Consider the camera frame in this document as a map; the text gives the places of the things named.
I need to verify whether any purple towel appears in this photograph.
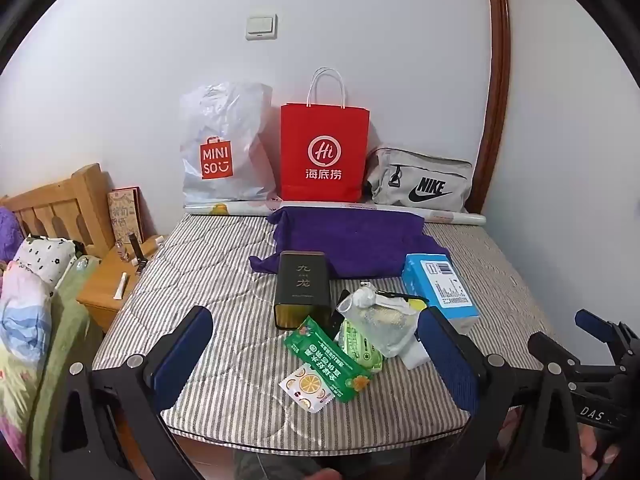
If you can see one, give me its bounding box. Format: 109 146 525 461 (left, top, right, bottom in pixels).
248 205 451 281

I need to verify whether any wooden headboard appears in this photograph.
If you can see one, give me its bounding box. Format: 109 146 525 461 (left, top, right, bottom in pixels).
0 162 117 261

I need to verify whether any purple plush toy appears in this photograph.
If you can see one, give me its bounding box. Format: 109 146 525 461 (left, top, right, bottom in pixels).
0 207 26 261

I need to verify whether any white light switch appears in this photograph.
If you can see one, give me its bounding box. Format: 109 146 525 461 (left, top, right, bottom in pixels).
245 14 279 41

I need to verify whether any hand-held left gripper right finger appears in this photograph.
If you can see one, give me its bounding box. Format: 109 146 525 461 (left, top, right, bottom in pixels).
416 306 586 480

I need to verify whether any wooden bedside table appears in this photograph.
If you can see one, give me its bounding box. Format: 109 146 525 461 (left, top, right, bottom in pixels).
76 235 166 333

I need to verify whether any person's right hand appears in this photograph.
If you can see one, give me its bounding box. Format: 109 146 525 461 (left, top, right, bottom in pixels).
580 422 623 467

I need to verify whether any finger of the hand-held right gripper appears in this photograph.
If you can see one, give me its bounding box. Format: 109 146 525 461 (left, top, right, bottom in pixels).
527 331 618 391
574 309 640 361

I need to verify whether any green wet wipes pack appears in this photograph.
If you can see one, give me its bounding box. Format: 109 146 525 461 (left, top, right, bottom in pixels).
339 320 385 373

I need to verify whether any white dotted pillow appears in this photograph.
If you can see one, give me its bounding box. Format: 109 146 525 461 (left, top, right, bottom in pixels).
12 235 83 291

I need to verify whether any white plastic shopping bag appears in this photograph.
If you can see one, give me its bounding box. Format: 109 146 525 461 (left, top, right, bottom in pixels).
180 81 277 207

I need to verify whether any pastel printed quilt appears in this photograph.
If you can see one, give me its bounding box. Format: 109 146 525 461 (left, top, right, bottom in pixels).
0 260 53 466

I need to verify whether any white orange-print sachet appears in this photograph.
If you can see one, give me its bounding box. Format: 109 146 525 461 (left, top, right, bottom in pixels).
279 366 335 413

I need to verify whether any green blanket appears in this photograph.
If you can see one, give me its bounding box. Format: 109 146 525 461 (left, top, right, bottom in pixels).
27 255 106 461

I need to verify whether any dark bottle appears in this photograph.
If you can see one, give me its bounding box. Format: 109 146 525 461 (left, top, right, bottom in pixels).
127 232 147 267

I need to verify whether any brown wooden door frame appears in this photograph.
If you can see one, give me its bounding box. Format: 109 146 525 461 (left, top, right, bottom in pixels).
467 0 513 213

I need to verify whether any red paper bag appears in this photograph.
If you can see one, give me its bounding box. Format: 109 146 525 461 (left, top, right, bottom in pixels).
279 67 371 203

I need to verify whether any striped mattress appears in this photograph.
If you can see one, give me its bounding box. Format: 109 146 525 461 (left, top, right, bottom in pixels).
92 210 556 453

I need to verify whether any dark tea tin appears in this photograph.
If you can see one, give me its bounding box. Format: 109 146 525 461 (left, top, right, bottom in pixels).
273 250 332 332

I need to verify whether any patterned notebook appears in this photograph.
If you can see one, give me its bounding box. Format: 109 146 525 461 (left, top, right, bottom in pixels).
106 187 147 246

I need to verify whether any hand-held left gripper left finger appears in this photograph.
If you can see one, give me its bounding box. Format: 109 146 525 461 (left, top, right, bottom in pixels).
47 306 236 480

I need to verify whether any green snack packet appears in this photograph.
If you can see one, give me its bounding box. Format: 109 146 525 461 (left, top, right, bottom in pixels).
283 316 376 403

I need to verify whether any patterned paper roll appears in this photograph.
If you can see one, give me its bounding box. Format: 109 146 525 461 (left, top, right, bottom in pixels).
184 201 487 227

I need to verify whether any grey waist bag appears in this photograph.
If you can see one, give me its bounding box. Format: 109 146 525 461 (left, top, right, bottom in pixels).
365 147 474 212

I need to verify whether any blue tissue pack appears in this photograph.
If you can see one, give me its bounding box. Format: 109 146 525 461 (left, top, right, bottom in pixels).
401 252 481 333

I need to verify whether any white foam net sleeve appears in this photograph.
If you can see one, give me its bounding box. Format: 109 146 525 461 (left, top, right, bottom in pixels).
336 285 420 359

